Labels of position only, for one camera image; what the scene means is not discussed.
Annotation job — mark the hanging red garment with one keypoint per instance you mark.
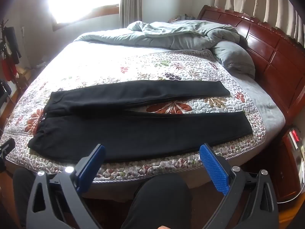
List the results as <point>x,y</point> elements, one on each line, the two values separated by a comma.
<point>9,70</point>

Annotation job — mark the bright window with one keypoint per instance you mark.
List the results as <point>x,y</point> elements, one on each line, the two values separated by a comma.
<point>81,0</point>

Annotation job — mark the person's leg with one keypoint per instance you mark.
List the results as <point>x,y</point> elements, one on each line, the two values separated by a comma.
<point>22,190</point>
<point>157,200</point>

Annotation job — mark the narrow grey curtain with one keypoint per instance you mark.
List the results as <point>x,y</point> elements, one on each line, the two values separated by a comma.
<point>131,2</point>

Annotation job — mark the person's left leg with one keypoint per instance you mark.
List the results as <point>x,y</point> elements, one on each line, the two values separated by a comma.
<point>22,190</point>

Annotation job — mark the red-brown wooden headboard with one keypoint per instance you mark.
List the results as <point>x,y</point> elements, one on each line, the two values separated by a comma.
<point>274,52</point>

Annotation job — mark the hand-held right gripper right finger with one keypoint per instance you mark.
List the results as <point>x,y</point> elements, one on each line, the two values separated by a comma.
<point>214,169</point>

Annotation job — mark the person's right leg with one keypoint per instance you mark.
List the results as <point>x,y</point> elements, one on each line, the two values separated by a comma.
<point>157,200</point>

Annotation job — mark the patterned cloth pile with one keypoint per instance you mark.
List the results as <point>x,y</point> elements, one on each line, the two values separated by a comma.
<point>182,18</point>

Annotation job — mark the grey pillow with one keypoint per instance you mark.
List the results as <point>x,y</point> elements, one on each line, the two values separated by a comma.
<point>233,57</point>

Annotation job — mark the red-lit device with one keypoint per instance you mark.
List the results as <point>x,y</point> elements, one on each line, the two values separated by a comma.
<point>295,138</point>

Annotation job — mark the hanging black garment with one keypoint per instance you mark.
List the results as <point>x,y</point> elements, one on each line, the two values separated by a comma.
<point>13,45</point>

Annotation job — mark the black pants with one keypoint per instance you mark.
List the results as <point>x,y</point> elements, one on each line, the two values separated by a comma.
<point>143,133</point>

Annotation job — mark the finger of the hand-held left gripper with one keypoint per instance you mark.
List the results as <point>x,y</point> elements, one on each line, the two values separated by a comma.
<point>8,145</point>

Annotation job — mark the wooden nightstand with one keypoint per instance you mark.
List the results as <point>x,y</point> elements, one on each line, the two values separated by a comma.
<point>274,167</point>

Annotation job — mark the grey bed sheet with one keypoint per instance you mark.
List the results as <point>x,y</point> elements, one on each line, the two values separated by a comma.
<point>262,105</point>

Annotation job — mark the floral quilted bedspread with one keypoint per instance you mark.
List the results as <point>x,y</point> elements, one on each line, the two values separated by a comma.
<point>166,64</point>

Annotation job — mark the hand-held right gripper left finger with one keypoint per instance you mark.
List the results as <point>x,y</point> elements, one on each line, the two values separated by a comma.
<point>91,164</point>

